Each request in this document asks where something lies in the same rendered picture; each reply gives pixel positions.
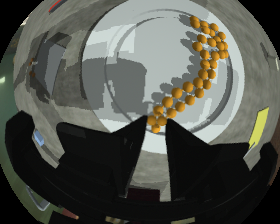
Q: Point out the yellow flat rectangular pad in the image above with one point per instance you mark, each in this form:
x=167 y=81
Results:
x=258 y=127

